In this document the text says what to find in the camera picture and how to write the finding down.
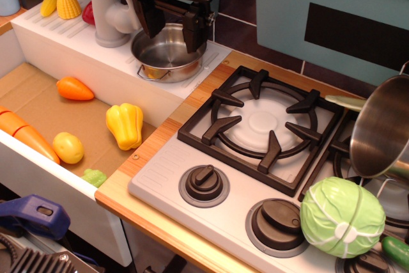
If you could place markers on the small steel pan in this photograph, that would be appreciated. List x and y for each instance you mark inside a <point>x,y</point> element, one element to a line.
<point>165,58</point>

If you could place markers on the left black stove knob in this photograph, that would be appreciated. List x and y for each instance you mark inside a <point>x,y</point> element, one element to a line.
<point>204,186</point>

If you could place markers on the black stove knob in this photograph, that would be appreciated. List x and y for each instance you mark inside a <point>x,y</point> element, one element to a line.
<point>204,186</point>
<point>370,262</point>
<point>274,227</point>

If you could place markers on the middle black stove knob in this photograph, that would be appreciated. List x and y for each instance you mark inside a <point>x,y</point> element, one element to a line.
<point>274,227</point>

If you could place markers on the tall steel pot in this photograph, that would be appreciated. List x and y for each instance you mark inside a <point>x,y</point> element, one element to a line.
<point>379,141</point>

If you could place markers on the right black stove knob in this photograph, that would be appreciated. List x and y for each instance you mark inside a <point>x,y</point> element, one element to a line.
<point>370,262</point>

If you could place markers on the grey toy faucet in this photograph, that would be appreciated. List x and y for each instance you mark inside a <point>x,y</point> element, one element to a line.
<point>114,22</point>

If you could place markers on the red toy pepper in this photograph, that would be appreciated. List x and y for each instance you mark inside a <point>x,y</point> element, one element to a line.
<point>87,14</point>

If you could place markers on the yellow toy corn cob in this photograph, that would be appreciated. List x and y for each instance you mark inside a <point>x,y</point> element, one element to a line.
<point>68,9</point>

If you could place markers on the yellow toy bell pepper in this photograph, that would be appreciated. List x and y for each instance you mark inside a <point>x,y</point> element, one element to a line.
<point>125,123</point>

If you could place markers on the small orange toy carrot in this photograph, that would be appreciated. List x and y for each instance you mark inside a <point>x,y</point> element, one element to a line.
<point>73,89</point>

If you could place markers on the small yellow toy vegetable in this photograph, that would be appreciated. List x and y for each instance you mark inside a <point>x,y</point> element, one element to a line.
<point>48,7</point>

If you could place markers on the white toy sink unit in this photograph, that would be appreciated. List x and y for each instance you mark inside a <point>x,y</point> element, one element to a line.
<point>36,52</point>

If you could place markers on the black left burner grate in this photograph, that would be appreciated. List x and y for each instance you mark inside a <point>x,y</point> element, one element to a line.
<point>265,128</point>

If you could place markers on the black burner grate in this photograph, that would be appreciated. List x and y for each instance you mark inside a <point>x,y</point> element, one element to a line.
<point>335,161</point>
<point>265,128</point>

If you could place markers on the yellow toy potato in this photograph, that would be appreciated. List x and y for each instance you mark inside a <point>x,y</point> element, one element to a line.
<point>68,147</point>

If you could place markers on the small green toy vegetable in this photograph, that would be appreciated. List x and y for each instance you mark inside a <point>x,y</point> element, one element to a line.
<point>95,177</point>

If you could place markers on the teal toy microwave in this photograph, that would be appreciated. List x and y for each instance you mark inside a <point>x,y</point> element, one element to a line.
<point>363,39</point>

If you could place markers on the large orange toy carrot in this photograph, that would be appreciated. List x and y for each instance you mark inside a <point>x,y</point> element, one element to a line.
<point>14,125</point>

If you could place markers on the pale green toy leaf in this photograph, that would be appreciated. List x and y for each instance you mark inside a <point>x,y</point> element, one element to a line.
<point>354,104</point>

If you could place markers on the black right burner grate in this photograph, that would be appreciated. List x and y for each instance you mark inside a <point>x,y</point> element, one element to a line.
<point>335,161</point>

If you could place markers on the blue clamp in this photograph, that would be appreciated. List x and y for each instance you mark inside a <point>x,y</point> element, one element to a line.
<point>36,215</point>

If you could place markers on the green toy cabbage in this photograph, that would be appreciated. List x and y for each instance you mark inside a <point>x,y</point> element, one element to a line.
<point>341,218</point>

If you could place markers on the green toy cucumber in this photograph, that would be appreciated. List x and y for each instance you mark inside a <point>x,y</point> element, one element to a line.
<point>396,250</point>

